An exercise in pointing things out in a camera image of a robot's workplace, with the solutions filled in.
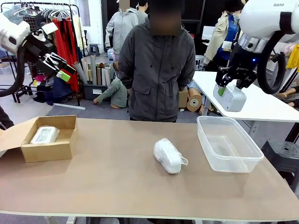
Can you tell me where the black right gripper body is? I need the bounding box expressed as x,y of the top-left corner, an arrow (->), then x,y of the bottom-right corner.
228,44 -> 257,81

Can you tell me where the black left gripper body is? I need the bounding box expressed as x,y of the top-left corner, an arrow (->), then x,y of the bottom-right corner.
23,35 -> 54,63

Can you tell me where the white digital clock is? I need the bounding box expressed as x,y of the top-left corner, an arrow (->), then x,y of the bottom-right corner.
213,83 -> 247,112

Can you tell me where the bubble-wrapped clock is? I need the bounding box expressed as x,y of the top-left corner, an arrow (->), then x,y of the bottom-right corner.
29,126 -> 60,144
153,137 -> 189,175

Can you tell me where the red hanging garment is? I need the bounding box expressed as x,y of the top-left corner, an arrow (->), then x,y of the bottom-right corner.
52,18 -> 80,91

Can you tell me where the grey cardboard tube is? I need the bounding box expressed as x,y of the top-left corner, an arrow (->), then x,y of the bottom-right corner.
73,61 -> 88,84
90,55 -> 98,86

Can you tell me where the dark blue garment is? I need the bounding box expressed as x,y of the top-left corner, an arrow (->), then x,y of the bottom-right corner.
52,76 -> 73,103

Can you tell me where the cream cardboard tube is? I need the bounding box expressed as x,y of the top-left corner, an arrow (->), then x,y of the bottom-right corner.
81,57 -> 93,82

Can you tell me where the white perforated case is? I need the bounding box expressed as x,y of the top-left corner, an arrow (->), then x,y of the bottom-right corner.
195,55 -> 205,70

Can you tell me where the white table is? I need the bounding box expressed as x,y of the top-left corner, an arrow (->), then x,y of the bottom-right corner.
192,71 -> 299,123

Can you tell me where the small black stool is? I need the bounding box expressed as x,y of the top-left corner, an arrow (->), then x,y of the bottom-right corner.
89,43 -> 100,56

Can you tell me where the cream hanging garment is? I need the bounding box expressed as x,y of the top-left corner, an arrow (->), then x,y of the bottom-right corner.
71,15 -> 85,47

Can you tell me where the brown paper roll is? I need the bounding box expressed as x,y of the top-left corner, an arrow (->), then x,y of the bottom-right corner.
186,90 -> 203,113

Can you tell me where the black clothes rack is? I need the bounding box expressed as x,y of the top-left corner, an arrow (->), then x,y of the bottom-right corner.
0,3 -> 81,105

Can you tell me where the mannequin beige coat blue shirt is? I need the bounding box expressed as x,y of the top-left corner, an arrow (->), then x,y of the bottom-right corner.
204,0 -> 241,66

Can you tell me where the black storage bin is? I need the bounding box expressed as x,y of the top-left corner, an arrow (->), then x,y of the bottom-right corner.
83,83 -> 108,100

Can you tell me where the white metal bar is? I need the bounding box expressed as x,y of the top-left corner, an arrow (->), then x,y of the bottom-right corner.
55,103 -> 86,110

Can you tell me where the brown cardboard box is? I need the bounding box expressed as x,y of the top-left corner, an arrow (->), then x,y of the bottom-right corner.
178,87 -> 189,110

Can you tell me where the lying bare mannequin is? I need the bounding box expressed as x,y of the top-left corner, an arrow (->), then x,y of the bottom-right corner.
278,85 -> 299,108

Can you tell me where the white monitor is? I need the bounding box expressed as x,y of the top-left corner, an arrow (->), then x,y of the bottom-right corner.
202,25 -> 217,40

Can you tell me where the yellow garment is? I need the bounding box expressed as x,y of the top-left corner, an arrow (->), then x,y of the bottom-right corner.
286,44 -> 299,70

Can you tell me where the child mannequin green sweater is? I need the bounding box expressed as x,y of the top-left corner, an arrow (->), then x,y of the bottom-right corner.
93,62 -> 128,109

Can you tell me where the person in grey jacket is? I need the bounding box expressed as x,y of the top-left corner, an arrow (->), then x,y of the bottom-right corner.
118,0 -> 196,123

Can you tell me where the person in grey hoodie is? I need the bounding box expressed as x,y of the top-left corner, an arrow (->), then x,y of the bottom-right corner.
105,8 -> 139,56

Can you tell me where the person in dark clothing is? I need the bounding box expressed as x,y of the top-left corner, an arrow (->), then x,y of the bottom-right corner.
0,105 -> 14,130

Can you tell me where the open cardboard box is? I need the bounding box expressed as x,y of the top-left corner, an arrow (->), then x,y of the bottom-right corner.
0,114 -> 78,163

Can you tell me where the black plastic stool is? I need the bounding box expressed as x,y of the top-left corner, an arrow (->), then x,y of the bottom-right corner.
260,140 -> 299,187

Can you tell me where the clear plastic container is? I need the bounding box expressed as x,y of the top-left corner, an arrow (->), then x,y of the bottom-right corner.
196,115 -> 264,174

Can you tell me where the person with dark hair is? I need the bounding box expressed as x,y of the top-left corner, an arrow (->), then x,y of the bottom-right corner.
135,0 -> 150,24

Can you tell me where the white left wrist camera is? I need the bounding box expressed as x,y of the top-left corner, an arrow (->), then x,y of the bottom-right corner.
31,22 -> 58,42

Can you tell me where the black right arm hose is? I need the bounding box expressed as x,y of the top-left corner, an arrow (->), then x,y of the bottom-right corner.
256,11 -> 299,94

